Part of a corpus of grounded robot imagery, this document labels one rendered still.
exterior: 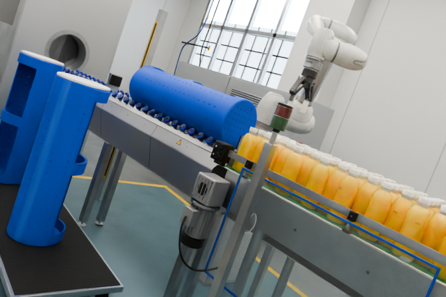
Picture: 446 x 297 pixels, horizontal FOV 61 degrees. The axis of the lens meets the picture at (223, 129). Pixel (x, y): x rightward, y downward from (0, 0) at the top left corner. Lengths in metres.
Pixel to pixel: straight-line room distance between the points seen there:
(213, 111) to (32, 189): 1.00
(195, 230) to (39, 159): 0.89
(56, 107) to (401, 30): 3.83
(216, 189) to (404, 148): 3.04
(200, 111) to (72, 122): 0.65
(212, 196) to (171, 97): 0.78
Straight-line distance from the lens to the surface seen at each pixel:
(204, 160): 1.97
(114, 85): 2.98
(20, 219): 2.23
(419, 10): 4.85
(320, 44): 1.90
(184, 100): 2.14
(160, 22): 3.27
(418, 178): 4.33
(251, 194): 1.48
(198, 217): 1.69
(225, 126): 1.94
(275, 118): 1.44
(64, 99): 2.03
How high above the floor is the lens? 1.21
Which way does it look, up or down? 5 degrees down
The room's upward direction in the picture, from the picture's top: 20 degrees clockwise
